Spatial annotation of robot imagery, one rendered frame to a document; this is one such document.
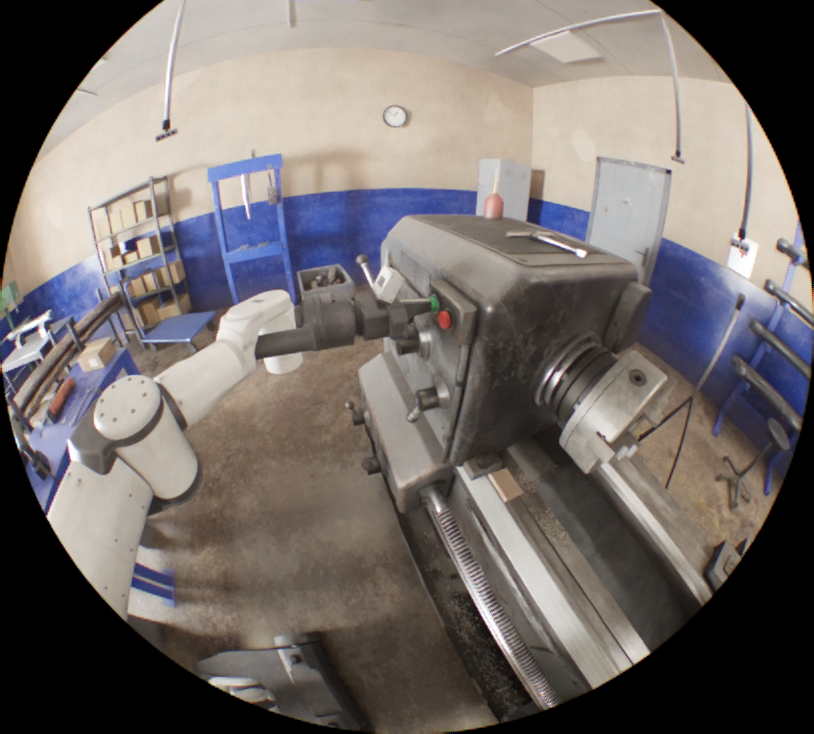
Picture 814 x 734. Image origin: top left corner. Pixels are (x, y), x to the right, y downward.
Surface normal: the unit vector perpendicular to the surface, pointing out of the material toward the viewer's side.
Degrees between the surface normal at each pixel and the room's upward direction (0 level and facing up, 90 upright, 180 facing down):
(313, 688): 0
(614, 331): 90
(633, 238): 90
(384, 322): 90
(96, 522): 55
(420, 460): 32
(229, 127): 90
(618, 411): 51
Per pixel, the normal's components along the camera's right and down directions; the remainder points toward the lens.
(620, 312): -0.94, 0.17
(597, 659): -0.54, -0.60
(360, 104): 0.33, 0.49
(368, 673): 0.01, -0.85
